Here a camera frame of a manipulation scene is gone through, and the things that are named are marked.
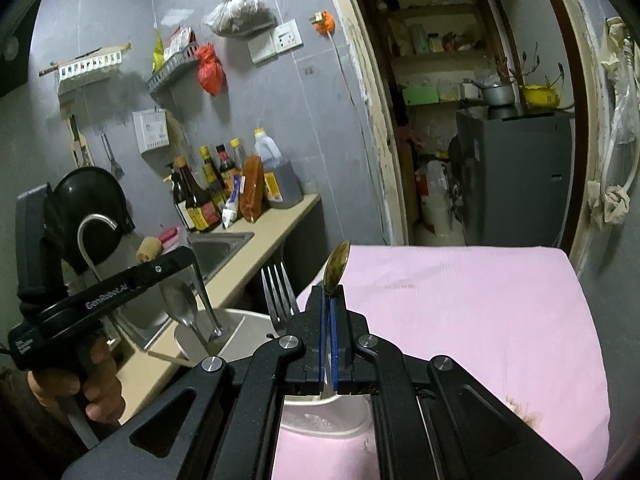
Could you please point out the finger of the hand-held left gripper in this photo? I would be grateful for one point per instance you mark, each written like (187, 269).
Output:
(207, 305)

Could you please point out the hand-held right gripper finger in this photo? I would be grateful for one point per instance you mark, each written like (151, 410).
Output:
(325, 340)
(337, 345)

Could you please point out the large steel spoon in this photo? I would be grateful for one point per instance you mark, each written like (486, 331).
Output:
(181, 305)

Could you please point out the white plastic utensil holder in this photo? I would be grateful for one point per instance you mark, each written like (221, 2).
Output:
(250, 325)

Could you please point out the steel fork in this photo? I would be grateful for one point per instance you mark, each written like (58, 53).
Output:
(277, 295)

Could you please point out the golden spoon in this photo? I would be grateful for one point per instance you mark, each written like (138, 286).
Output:
(336, 265)

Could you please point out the person's left forearm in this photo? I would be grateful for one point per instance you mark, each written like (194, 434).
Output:
(25, 435)

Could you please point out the person's left hand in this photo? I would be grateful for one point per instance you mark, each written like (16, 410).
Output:
(105, 395)

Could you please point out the steel sink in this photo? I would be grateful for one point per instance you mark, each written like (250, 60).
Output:
(220, 250)

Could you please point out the pink scrubber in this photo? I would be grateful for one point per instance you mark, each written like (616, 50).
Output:
(169, 236)

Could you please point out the tan loofah sponge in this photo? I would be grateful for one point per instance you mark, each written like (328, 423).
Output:
(149, 250)

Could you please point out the steel faucet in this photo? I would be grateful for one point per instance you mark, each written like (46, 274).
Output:
(81, 237)

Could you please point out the large dark sauce bottle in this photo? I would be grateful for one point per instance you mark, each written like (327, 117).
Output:
(197, 205)

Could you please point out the white blue tube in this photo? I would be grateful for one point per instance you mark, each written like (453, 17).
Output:
(231, 205)

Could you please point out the beige kitchen counter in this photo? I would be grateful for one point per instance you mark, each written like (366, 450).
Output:
(270, 222)

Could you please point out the dark pump bottle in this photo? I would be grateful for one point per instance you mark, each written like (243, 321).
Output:
(179, 200)

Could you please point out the pink floral tablecloth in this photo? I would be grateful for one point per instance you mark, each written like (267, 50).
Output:
(450, 335)

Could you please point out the orange noodle packet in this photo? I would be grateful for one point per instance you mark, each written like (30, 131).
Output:
(251, 190)

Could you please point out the yellow cap sauce bottle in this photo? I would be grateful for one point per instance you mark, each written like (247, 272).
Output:
(212, 180)

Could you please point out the black round pan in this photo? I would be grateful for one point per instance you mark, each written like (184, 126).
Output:
(95, 190)

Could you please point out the red cap sauce bottle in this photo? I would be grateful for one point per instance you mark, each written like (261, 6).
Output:
(226, 167)

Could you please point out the cooking oil jug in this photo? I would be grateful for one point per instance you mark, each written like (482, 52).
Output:
(280, 180)

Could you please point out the clear glass bottle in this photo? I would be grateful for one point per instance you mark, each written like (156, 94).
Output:
(236, 157)

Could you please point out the hanging steel peeler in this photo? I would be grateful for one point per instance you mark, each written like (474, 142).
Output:
(112, 160)

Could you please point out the white plastic containers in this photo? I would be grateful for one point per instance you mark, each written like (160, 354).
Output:
(437, 200)

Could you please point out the red plastic bag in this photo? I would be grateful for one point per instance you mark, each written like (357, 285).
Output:
(210, 70)

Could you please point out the grey cabinet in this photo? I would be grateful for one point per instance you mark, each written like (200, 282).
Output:
(515, 180)

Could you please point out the yellow snack packet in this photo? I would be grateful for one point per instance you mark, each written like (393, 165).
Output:
(158, 52)

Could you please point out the white basket shelf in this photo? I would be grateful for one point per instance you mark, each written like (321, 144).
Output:
(90, 65)

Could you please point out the green box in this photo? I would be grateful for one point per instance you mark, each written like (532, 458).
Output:
(420, 95)

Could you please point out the black range hood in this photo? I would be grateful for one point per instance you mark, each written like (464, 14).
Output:
(12, 60)

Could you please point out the red snack packets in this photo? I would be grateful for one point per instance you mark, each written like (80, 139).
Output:
(180, 42)

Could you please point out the aluminium pot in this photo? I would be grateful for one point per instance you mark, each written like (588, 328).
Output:
(495, 94)

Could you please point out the clear bag of dried goods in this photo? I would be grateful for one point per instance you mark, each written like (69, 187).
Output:
(240, 10)

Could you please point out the knotted cream cloth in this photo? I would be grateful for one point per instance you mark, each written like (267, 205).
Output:
(607, 205)

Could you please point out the yellow bowl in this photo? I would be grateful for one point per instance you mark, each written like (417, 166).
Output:
(540, 97)

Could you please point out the wooden shelf unit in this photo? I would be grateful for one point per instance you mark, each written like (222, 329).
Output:
(435, 35)

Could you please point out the dried plant twigs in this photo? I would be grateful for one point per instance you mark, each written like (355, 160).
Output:
(530, 67)

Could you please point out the clear plastic bag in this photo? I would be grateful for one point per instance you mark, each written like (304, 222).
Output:
(625, 115)

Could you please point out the cream rubber gloves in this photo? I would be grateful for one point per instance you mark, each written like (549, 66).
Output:
(617, 50)

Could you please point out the white wall box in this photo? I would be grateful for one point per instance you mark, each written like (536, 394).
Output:
(150, 130)

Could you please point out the worn wooden door frame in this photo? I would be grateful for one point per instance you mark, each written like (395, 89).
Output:
(380, 135)

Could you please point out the grey wall shelf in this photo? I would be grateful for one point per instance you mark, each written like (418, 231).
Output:
(170, 72)

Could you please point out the white wall socket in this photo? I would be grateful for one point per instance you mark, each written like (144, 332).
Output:
(275, 42)

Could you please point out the orange wall hook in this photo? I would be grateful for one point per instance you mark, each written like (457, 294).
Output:
(324, 22)

